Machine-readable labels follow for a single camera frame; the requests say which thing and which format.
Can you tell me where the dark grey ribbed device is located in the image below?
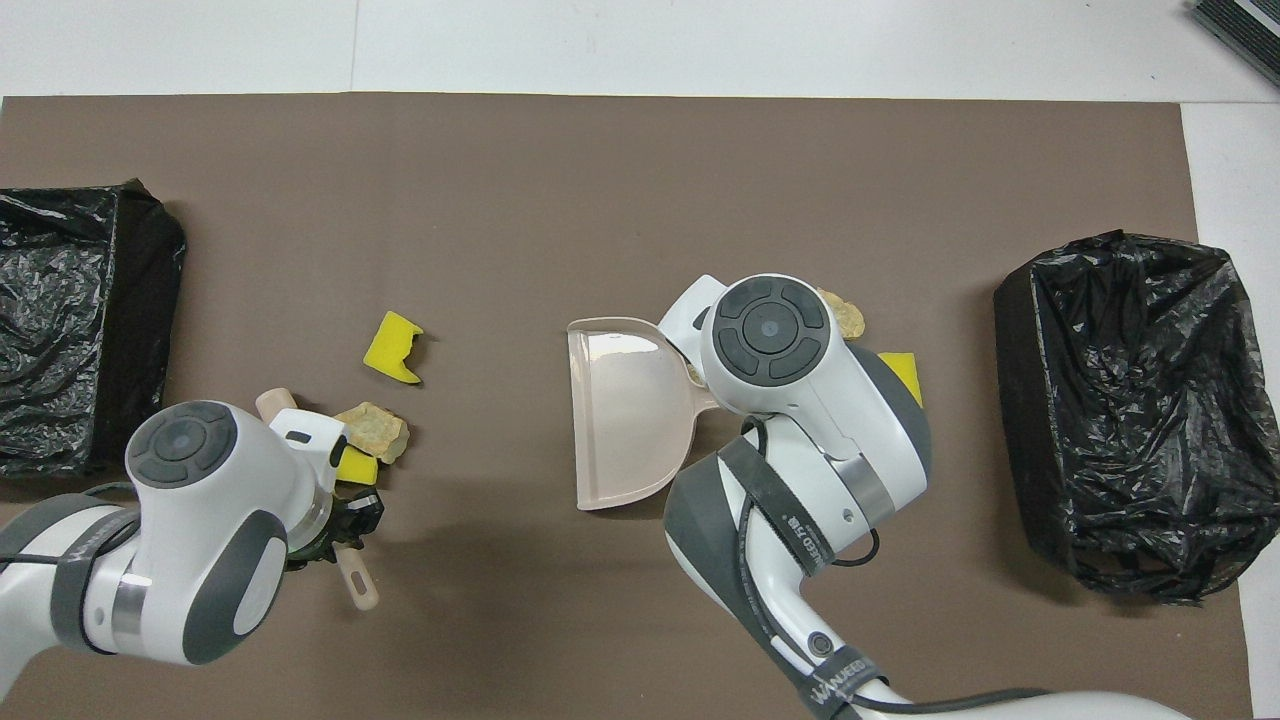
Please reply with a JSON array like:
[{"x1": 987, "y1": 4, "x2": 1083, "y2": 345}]
[{"x1": 1190, "y1": 0, "x2": 1280, "y2": 88}]

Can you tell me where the notched yellow sponge piece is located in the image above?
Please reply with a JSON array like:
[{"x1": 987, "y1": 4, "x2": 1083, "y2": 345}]
[{"x1": 362, "y1": 311, "x2": 425, "y2": 386}]

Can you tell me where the brown table mat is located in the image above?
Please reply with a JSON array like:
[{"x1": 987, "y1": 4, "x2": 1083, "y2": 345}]
[{"x1": 0, "y1": 93, "x2": 1253, "y2": 720}]

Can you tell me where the beige hand brush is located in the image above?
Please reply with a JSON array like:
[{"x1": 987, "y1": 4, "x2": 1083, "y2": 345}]
[{"x1": 255, "y1": 388, "x2": 381, "y2": 611}]

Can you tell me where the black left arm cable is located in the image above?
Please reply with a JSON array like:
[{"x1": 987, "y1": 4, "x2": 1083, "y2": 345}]
[{"x1": 0, "y1": 480, "x2": 141, "y2": 581}]

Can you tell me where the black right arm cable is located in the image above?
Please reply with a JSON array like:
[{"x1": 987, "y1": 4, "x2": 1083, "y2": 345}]
[{"x1": 735, "y1": 418, "x2": 1046, "y2": 716}]

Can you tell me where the black bag lined bin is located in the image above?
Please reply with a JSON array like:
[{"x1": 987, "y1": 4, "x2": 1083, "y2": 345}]
[
  {"x1": 993, "y1": 230, "x2": 1264, "y2": 606},
  {"x1": 0, "y1": 178, "x2": 188, "y2": 479}
]

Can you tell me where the beige plastic dustpan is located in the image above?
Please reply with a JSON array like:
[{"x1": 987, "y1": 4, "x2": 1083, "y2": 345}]
[{"x1": 566, "y1": 317, "x2": 721, "y2": 512}]

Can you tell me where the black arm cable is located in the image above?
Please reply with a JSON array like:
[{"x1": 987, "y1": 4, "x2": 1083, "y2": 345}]
[
  {"x1": 0, "y1": 480, "x2": 141, "y2": 581},
  {"x1": 735, "y1": 418, "x2": 1046, "y2": 716}
]

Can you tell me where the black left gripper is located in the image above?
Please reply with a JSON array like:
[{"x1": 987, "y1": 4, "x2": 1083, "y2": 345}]
[{"x1": 287, "y1": 487, "x2": 386, "y2": 566}]

